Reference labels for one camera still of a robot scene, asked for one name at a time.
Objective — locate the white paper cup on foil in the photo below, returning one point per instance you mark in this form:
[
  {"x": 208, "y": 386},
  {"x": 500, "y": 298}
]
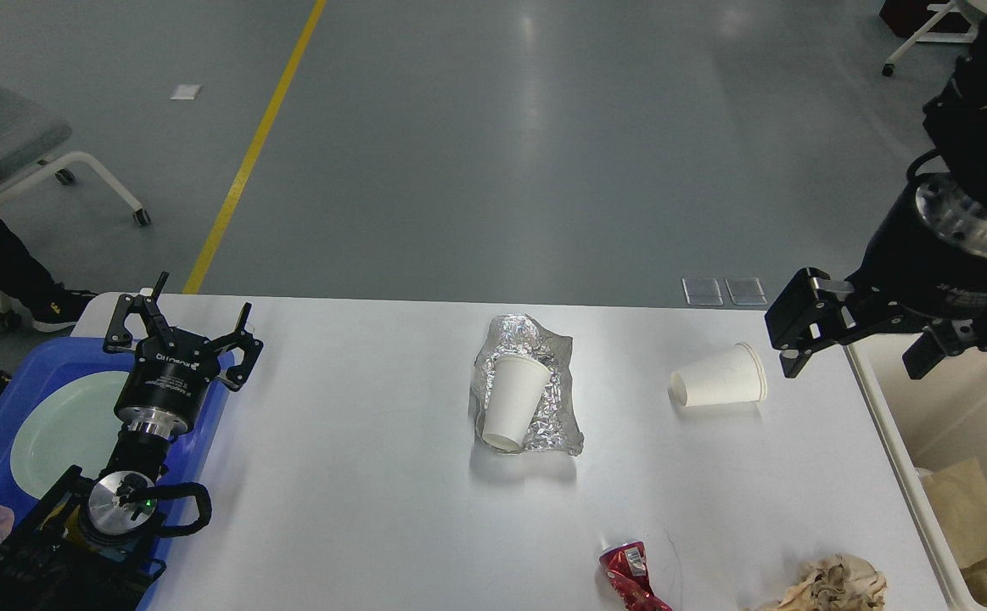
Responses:
[{"x": 517, "y": 387}]

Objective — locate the white paper cup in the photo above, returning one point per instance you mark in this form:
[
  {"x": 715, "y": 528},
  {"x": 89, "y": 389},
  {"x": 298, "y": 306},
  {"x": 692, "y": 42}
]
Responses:
[
  {"x": 734, "y": 375},
  {"x": 517, "y": 387}
]

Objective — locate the crushed red can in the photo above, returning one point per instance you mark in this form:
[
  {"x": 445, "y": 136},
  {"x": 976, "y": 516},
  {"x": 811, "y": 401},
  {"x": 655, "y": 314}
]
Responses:
[{"x": 626, "y": 569}]

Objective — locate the beige plastic bin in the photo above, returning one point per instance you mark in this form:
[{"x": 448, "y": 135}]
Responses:
[{"x": 927, "y": 425}]

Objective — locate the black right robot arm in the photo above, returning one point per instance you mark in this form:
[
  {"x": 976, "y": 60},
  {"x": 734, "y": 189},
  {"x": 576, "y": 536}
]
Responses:
[{"x": 956, "y": 121}]

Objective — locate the blue plastic tray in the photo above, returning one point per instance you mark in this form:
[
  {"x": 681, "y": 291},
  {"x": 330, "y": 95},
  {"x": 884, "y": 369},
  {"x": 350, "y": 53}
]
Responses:
[{"x": 62, "y": 361}]

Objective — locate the light green plate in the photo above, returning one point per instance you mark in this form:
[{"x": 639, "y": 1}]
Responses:
[{"x": 75, "y": 425}]

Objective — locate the transparent floor plate right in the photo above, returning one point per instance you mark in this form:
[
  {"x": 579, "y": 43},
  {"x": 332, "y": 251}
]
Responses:
[{"x": 746, "y": 291}]

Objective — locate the crumpled brown paper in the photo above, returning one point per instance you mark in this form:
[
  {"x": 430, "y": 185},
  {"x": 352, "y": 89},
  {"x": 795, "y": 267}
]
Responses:
[{"x": 839, "y": 582}]

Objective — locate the crumpled aluminium foil sheet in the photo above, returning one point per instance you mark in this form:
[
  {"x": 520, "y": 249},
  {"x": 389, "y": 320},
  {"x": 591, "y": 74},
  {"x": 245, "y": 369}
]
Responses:
[{"x": 554, "y": 425}]

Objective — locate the grey office chair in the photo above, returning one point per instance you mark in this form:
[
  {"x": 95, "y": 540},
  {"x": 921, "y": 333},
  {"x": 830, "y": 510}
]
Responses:
[{"x": 29, "y": 134}]

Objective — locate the transparent floor plate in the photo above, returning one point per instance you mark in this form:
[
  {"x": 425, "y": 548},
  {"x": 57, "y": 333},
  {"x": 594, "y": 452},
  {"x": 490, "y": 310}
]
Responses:
[
  {"x": 746, "y": 291},
  {"x": 702, "y": 292}
]

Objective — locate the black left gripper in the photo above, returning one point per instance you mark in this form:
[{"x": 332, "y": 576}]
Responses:
[{"x": 163, "y": 394}]

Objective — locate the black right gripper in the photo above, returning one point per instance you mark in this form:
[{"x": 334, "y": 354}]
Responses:
[{"x": 925, "y": 267}]

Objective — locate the transparent floor plate left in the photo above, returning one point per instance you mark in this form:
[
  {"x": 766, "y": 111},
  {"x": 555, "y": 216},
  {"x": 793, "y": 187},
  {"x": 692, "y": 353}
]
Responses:
[{"x": 702, "y": 292}]

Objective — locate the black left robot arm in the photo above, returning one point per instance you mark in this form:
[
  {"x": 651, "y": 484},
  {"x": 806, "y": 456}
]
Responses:
[{"x": 97, "y": 542}]

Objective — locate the white chair base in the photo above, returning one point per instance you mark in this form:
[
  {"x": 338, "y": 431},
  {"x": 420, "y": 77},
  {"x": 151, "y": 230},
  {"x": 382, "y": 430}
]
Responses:
[{"x": 928, "y": 23}]

